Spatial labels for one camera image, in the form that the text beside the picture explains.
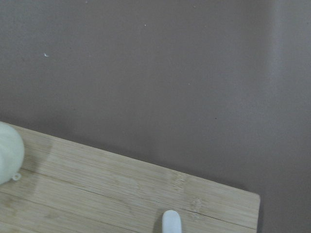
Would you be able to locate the bamboo cutting board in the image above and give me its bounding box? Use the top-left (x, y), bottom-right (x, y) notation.
top-left (0, 127), bottom-right (260, 233)

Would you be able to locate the white ceramic spoon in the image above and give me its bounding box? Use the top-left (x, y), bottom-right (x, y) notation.
top-left (162, 210), bottom-right (182, 233)

